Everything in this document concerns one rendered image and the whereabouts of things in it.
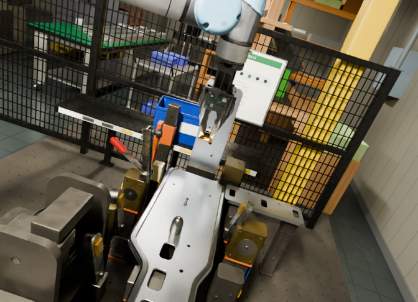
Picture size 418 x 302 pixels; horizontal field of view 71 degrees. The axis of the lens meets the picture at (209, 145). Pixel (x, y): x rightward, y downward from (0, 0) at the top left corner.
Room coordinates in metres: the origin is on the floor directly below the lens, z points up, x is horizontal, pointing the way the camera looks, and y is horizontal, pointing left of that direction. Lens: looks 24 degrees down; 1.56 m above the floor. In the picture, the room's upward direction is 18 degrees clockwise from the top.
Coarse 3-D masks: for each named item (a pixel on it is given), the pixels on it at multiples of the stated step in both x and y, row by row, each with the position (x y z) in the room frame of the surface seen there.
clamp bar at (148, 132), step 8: (144, 128) 0.74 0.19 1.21; (152, 128) 0.77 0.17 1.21; (144, 136) 0.74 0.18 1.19; (152, 136) 0.77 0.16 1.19; (160, 136) 0.75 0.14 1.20; (144, 144) 0.74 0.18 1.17; (152, 144) 0.77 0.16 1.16; (144, 152) 0.74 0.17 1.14; (152, 152) 0.77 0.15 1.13; (144, 160) 0.74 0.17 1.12; (144, 168) 0.74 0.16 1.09
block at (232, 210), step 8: (232, 208) 0.84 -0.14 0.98; (232, 216) 0.80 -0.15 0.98; (248, 216) 0.83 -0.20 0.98; (224, 224) 0.81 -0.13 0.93; (224, 240) 0.79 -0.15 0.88; (216, 248) 0.83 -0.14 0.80; (224, 248) 0.80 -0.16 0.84; (216, 256) 0.79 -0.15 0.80; (224, 256) 0.80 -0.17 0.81; (216, 264) 0.79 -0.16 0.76
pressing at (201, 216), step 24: (168, 192) 0.79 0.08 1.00; (192, 192) 0.83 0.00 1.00; (216, 192) 0.88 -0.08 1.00; (144, 216) 0.64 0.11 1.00; (168, 216) 0.68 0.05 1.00; (192, 216) 0.71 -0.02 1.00; (216, 216) 0.75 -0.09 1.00; (144, 240) 0.56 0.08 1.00; (168, 240) 0.59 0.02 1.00; (192, 240) 0.61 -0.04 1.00; (216, 240) 0.65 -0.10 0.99; (144, 264) 0.49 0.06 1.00; (168, 264) 0.51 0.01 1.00; (192, 264) 0.53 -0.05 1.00; (144, 288) 0.43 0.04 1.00; (168, 288) 0.45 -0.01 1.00; (192, 288) 0.47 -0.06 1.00
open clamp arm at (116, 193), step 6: (114, 192) 0.57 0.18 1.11; (120, 192) 0.58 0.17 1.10; (114, 198) 0.56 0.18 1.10; (120, 198) 0.57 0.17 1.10; (114, 204) 0.56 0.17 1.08; (120, 204) 0.57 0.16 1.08; (120, 210) 0.58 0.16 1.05; (120, 216) 0.58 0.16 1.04; (114, 222) 0.56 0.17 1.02; (120, 222) 0.57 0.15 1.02; (114, 228) 0.56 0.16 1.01; (120, 228) 0.57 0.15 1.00; (114, 234) 0.56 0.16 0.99; (120, 234) 0.57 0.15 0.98
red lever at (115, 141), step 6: (114, 138) 0.75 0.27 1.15; (114, 144) 0.75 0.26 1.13; (120, 144) 0.75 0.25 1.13; (120, 150) 0.75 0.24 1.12; (126, 150) 0.76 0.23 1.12; (126, 156) 0.75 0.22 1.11; (132, 156) 0.76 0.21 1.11; (132, 162) 0.75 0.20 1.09; (138, 162) 0.76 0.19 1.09; (138, 168) 0.75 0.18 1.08
